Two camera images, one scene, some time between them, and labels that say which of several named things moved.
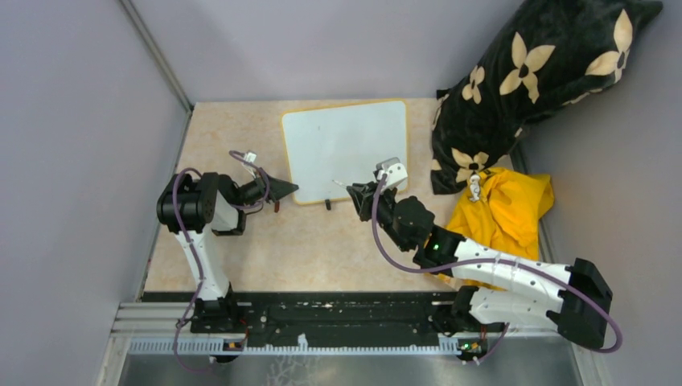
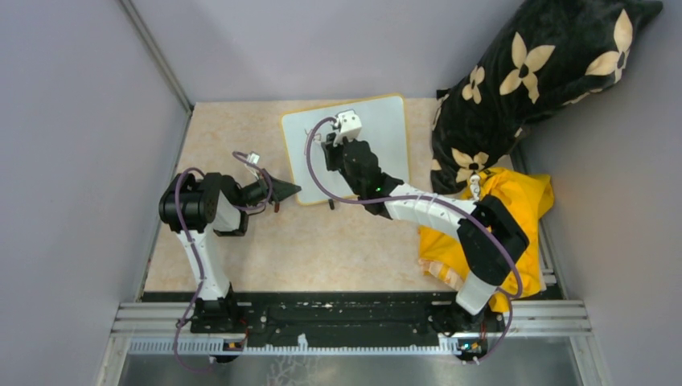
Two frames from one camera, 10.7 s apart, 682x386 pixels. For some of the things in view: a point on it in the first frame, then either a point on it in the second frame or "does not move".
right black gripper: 363,196 -> 332,149
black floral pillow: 548,53 does not move
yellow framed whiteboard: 330,148 does not move
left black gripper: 278,188 does not move
